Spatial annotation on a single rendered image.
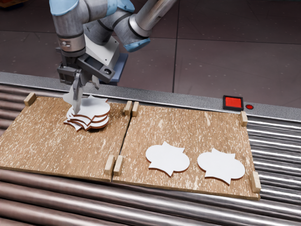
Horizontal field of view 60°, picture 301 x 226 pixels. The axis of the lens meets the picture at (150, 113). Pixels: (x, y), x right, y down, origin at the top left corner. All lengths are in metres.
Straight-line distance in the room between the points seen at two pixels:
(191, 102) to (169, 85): 1.72
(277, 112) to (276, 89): 1.92
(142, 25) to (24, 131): 0.61
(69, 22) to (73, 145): 0.38
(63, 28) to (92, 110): 0.29
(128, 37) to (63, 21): 0.48
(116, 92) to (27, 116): 0.36
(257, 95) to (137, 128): 2.08
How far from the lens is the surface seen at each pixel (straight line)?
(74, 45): 0.79
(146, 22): 1.13
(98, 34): 1.28
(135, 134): 0.89
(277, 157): 0.95
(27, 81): 1.30
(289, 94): 3.00
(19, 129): 1.01
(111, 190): 0.78
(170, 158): 0.81
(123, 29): 1.20
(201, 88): 2.80
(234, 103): 1.08
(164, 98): 1.08
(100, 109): 0.91
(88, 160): 0.84
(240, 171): 0.81
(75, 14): 0.76
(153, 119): 0.94
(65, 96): 0.87
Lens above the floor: 1.56
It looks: 40 degrees down
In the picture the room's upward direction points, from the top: straight up
